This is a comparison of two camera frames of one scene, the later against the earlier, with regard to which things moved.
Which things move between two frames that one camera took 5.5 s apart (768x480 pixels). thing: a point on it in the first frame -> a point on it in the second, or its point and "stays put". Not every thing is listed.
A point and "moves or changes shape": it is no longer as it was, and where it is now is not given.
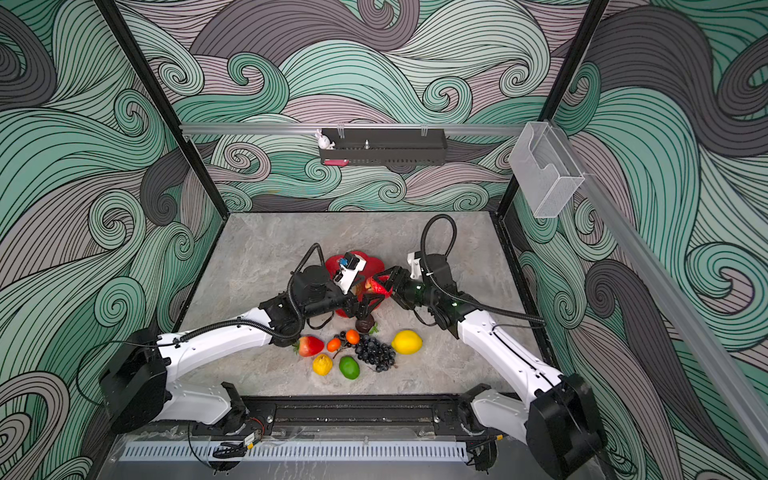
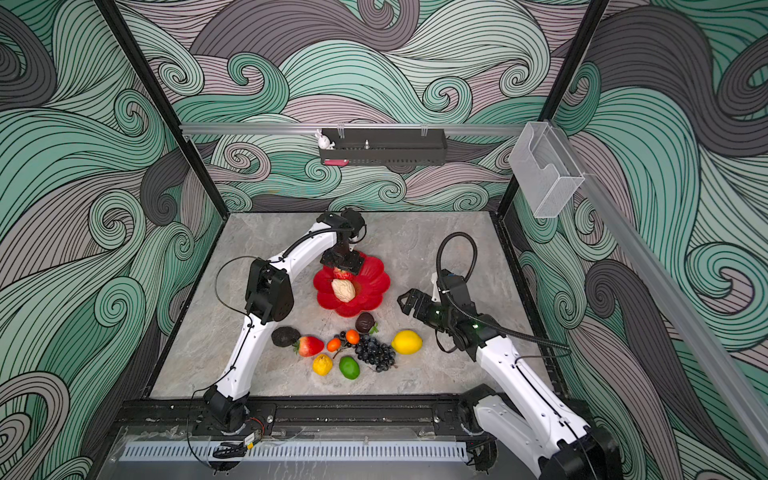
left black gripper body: x=333 y=300 -> x=345 y=259
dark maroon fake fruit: x=365 y=325 stays put
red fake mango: x=308 y=346 stays put
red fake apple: x=379 y=285 moves or changes shape
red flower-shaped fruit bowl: x=373 y=267 stays put
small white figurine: x=324 y=141 stays put
